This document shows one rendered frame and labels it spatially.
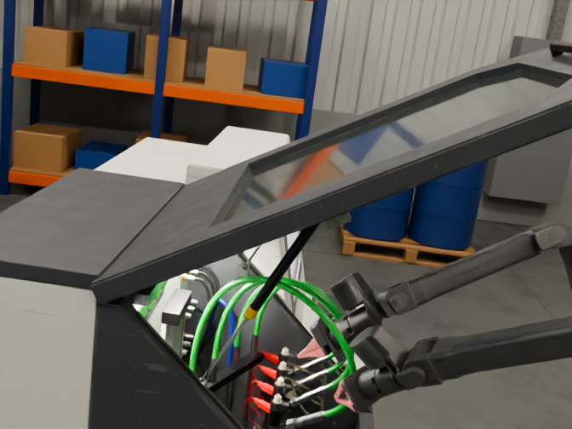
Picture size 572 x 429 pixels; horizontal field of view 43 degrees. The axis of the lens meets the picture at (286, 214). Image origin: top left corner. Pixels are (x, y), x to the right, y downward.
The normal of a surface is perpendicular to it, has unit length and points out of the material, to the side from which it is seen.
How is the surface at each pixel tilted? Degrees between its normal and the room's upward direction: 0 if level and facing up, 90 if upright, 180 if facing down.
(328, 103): 90
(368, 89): 90
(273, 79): 90
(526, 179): 90
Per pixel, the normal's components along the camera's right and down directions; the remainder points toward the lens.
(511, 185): 0.01, 0.27
